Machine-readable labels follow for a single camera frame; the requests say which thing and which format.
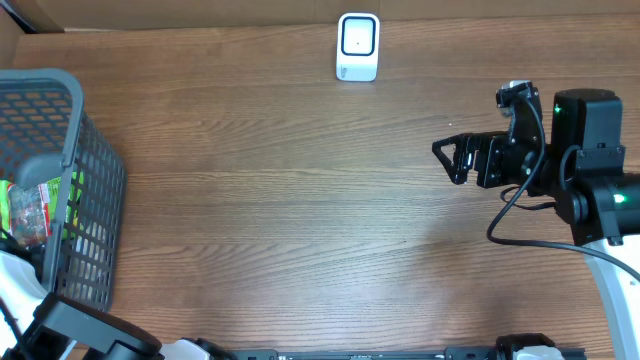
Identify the white barcode scanner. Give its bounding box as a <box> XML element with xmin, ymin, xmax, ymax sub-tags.
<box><xmin>336</xmin><ymin>12</ymin><xmax>380</xmax><ymax>82</ymax></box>

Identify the green snack bag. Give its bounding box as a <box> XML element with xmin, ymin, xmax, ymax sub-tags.
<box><xmin>1</xmin><ymin>177</ymin><xmax>61</xmax><ymax>248</ymax></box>

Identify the grey plastic shopping basket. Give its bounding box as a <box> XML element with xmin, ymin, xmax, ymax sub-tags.
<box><xmin>1</xmin><ymin>69</ymin><xmax>127</xmax><ymax>311</ymax></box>

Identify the cardboard box wall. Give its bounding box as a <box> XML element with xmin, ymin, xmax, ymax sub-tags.
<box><xmin>1</xmin><ymin>0</ymin><xmax>639</xmax><ymax>32</ymax></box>

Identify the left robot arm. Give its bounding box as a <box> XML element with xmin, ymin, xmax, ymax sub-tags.
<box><xmin>1</xmin><ymin>231</ymin><xmax>237</xmax><ymax>360</ymax></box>

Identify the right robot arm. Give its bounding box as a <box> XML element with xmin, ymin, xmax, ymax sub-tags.
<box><xmin>432</xmin><ymin>80</ymin><xmax>639</xmax><ymax>359</ymax></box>

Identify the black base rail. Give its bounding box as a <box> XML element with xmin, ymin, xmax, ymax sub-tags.
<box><xmin>231</xmin><ymin>346</ymin><xmax>516</xmax><ymax>360</ymax></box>

